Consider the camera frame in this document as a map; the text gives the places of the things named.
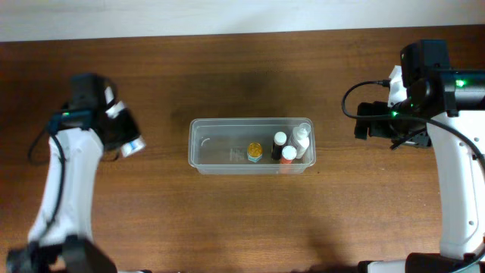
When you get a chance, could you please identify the black bottle white cap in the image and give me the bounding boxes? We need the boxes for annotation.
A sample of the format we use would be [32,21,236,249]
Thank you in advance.
[271,131,287,161]

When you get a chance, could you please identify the orange tube white cap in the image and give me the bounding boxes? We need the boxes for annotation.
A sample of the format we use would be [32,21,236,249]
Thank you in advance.
[280,146,297,174]

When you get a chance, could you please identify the white medicine box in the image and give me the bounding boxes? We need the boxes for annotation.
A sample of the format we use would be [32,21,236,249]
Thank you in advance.
[120,136,146,158]

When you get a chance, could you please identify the left black cable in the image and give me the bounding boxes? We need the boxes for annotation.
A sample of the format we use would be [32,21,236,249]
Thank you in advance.
[27,127,67,243]

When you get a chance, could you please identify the white spray bottle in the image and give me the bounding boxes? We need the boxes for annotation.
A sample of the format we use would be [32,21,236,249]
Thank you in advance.
[288,123,311,159]

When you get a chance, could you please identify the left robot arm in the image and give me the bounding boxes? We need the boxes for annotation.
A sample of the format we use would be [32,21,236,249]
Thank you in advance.
[6,73,146,273]

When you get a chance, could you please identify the black cable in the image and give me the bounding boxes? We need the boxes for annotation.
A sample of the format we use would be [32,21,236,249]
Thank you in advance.
[27,127,67,243]
[340,78,485,168]

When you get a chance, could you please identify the small gold lid jar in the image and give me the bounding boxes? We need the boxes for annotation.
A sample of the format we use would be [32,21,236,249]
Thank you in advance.
[247,143,263,162]

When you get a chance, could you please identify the clear plastic container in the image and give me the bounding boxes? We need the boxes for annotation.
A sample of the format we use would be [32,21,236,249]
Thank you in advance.
[188,118,317,174]

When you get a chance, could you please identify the right black cable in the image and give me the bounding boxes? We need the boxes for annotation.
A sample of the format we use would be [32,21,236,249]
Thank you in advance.
[340,78,485,168]

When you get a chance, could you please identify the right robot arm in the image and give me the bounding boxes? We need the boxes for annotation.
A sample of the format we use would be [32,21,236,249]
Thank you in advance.
[352,39,484,272]

